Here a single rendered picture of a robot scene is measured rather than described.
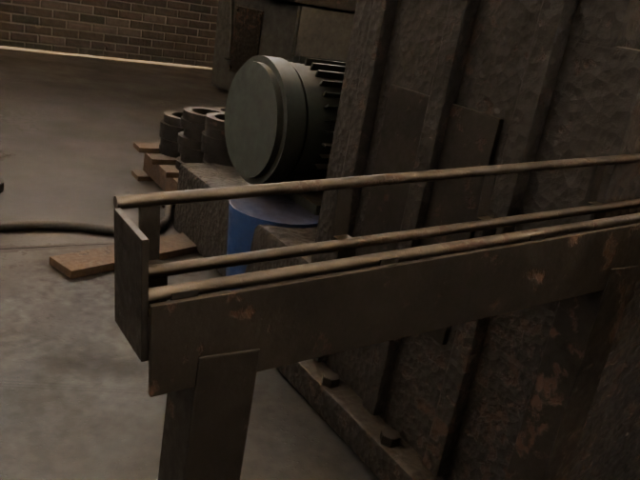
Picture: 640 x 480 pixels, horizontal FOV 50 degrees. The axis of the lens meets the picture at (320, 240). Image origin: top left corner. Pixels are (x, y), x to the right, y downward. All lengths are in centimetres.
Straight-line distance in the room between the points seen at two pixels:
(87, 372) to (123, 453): 30
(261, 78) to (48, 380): 100
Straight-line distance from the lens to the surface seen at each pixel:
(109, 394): 158
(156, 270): 63
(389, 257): 67
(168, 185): 286
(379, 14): 142
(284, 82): 197
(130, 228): 57
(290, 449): 147
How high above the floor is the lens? 87
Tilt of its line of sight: 19 degrees down
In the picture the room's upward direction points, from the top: 10 degrees clockwise
